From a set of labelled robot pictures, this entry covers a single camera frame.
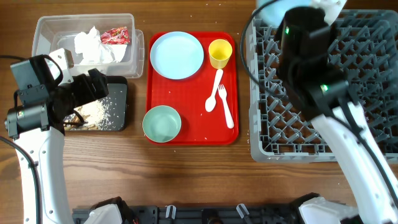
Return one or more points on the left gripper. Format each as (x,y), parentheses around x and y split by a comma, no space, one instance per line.
(89,94)

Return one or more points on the food scraps and rice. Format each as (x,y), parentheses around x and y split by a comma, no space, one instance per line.
(100,115)

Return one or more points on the white napkin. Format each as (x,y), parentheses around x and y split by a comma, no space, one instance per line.
(93,51)

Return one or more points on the red snack wrapper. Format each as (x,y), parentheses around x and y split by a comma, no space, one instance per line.
(117,36)

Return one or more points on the light blue plate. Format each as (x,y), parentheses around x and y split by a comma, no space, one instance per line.
(176,55)

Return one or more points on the yellow plastic cup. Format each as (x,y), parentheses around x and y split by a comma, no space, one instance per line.
(219,51)

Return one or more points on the light blue bowl with food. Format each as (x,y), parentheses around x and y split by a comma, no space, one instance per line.
(274,13)

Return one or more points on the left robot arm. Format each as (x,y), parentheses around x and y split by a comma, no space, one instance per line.
(35,127)

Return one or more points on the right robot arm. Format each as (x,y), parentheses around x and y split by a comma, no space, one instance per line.
(323,94)

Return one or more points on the grey dishwasher rack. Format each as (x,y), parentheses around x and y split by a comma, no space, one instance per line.
(365,48)

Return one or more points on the black plastic tray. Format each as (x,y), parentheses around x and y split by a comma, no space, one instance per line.
(118,89)

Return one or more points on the clear plastic bin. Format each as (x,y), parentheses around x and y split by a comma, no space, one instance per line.
(56,32)

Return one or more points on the green bowl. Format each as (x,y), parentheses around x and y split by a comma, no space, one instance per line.
(162,124)

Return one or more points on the red serving tray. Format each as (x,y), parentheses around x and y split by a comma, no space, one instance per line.
(188,95)

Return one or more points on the white plastic spoon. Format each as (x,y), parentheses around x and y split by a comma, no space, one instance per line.
(211,102)

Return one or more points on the white plastic fork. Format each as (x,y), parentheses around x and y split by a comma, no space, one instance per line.
(223,95)

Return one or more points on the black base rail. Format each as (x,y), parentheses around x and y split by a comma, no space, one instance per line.
(273,213)

